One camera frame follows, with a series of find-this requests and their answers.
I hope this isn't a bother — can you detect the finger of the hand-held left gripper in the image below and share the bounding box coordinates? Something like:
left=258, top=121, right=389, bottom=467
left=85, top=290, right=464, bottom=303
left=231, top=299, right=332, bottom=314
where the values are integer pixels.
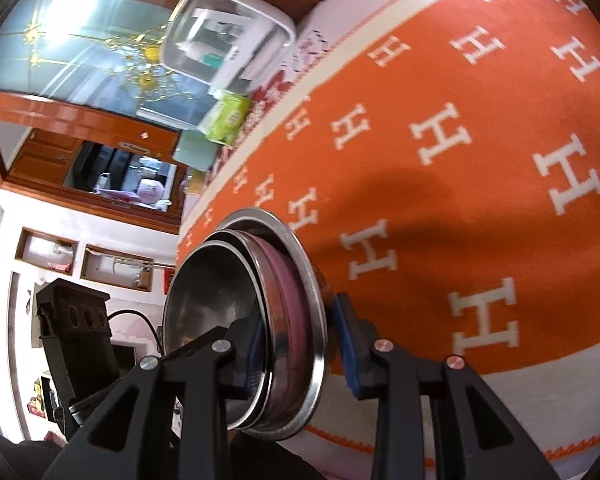
left=35, top=279, right=122, bottom=407

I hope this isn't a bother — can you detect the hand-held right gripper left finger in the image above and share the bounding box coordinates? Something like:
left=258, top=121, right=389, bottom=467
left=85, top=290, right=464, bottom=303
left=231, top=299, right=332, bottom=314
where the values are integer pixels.
left=40, top=316, right=262, bottom=480

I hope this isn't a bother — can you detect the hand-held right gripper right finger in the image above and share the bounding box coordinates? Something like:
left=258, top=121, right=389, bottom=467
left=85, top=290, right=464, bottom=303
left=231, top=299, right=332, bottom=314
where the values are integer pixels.
left=332, top=294, right=548, bottom=480

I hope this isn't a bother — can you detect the wide steel bowl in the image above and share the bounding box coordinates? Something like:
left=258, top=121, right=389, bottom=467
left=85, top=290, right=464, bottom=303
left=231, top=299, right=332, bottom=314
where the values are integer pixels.
left=217, top=209, right=339, bottom=442

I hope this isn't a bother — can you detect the small steel bowl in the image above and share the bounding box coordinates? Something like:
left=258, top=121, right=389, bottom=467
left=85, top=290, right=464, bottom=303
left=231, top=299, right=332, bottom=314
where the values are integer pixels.
left=162, top=241, right=259, bottom=411

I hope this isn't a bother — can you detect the pink steel bowl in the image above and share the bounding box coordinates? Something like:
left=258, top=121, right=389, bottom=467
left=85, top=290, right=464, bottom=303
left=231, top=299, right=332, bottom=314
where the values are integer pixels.
left=207, top=229, right=317, bottom=429

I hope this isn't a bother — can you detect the pink white pot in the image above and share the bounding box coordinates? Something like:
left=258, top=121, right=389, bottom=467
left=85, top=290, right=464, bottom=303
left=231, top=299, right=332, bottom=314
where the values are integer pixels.
left=137, top=177, right=164, bottom=207

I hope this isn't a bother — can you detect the wooden kitchen cabinet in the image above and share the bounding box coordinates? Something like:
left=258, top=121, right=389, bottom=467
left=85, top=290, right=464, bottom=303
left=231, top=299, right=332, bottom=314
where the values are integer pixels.
left=2, top=127, right=187, bottom=235

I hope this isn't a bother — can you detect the yellow tin container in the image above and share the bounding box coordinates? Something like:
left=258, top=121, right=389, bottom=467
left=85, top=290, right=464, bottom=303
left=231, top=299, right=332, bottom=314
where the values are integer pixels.
left=185, top=170, right=209, bottom=196

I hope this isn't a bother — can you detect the mint green canister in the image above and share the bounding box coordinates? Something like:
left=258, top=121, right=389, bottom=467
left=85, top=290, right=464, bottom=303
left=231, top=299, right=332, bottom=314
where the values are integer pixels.
left=172, top=129, right=216, bottom=171

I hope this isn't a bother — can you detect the orange patterned tablecloth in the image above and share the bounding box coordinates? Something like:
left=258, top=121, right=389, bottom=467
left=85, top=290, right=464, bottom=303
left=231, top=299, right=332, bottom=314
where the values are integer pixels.
left=177, top=0, right=600, bottom=476

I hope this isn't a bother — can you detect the green tissue pack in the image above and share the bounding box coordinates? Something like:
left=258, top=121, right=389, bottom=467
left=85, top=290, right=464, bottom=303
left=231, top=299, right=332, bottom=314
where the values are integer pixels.
left=198, top=91, right=254, bottom=147

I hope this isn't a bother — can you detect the white storage box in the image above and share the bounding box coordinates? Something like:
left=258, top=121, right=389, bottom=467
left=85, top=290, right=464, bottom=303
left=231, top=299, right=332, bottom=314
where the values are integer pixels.
left=160, top=0, right=297, bottom=95

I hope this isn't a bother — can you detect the wooden framed wall niche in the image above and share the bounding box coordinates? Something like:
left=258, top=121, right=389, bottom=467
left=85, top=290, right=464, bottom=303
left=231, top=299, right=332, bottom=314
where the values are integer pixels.
left=80, top=243, right=154, bottom=294
left=15, top=227, right=79, bottom=277

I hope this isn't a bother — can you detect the black cable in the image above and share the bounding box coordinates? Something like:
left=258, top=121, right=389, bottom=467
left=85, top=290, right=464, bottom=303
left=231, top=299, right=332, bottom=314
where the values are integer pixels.
left=107, top=309, right=162, bottom=357

